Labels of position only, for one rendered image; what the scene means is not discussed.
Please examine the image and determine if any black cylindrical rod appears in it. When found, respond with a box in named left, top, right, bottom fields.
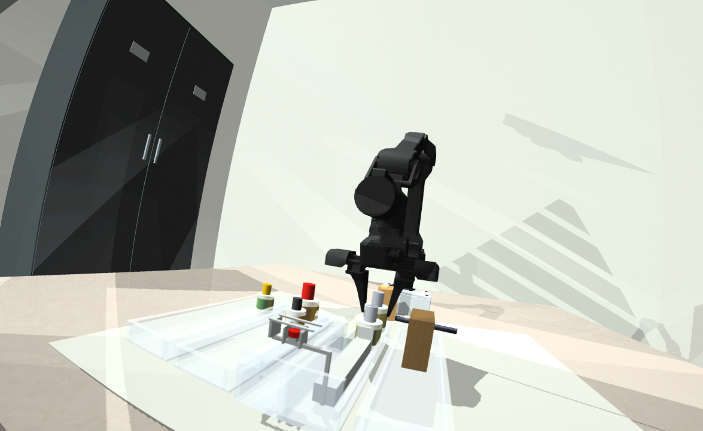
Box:
left=395, top=315, right=458, bottom=334

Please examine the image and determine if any green jar with yellow lid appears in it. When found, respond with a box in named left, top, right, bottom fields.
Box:
left=255, top=283, right=275, bottom=311

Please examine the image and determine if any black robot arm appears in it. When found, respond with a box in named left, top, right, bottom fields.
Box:
left=354, top=132, right=436, bottom=268

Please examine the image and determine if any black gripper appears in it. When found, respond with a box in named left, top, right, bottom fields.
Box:
left=324, top=221, right=440, bottom=317

